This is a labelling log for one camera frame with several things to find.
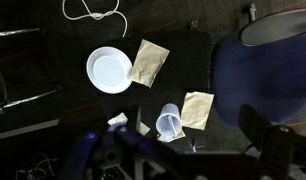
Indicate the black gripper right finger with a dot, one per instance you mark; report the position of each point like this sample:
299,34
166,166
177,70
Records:
256,128

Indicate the clear plastic cup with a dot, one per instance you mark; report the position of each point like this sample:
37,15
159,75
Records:
168,121

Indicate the white round plate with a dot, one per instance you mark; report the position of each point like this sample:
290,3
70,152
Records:
109,70

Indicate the black chair armrest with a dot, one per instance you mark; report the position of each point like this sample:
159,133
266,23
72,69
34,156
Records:
276,26

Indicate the white pen with black cap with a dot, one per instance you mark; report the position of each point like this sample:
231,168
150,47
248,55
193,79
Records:
172,125

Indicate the dark blue office chair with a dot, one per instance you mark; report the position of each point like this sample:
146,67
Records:
259,76

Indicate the flat brown paper bag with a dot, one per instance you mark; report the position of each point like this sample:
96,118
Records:
197,110
148,63

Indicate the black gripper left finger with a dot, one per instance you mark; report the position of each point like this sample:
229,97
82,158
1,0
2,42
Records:
134,118

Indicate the crumpled brown paper bag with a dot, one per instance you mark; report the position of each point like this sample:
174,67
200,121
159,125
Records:
121,119

